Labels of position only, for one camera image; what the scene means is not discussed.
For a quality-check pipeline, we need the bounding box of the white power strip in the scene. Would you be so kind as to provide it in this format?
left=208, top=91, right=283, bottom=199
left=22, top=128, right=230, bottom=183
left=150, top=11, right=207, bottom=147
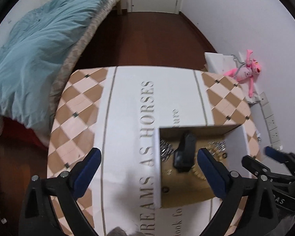
left=259, top=92, right=282, bottom=150

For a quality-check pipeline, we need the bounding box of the grey fuzzy cloth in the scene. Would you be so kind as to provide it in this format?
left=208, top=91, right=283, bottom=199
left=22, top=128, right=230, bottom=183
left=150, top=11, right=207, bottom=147
left=108, top=227, right=138, bottom=236

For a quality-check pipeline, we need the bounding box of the cardboard box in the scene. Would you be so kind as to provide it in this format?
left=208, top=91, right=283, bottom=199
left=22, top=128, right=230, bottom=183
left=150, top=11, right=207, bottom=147
left=151, top=124, right=249, bottom=208

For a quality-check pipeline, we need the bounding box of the light blue blanket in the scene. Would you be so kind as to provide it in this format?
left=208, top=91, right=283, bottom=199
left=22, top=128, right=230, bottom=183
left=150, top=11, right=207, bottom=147
left=0, top=0, right=124, bottom=143

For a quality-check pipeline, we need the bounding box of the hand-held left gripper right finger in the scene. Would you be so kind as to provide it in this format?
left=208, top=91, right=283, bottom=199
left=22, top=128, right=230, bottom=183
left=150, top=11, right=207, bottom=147
left=197, top=148, right=279, bottom=236

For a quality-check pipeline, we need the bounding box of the pink plush toy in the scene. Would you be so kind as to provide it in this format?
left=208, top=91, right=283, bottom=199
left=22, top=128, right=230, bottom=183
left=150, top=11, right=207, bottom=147
left=224, top=50, right=262, bottom=98

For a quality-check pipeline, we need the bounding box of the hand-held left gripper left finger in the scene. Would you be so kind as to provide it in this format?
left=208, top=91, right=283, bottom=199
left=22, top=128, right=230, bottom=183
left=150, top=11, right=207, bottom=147
left=18, top=147, right=102, bottom=236

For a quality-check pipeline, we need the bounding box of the small silver chain bracelet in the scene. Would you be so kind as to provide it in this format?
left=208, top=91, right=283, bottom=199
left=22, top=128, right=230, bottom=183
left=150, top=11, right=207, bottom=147
left=209, top=140, right=227, bottom=151

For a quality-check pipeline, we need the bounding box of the bed with patterned mattress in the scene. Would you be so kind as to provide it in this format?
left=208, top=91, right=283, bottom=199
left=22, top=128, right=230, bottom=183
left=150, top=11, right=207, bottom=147
left=0, top=0, right=126, bottom=150

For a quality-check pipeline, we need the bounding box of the thick silver chain bracelet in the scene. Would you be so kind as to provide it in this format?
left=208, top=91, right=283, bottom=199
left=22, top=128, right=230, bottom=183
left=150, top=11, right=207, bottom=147
left=160, top=139, right=174, bottom=161

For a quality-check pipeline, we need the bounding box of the checked printed tablecloth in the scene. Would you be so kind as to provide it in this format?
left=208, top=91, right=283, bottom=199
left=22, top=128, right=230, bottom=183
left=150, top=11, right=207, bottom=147
left=46, top=66, right=261, bottom=236

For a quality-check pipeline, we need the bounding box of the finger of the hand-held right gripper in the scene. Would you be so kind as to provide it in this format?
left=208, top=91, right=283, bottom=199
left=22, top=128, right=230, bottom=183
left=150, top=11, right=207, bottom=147
left=241, top=155, right=295, bottom=186
left=264, top=146, right=295, bottom=177

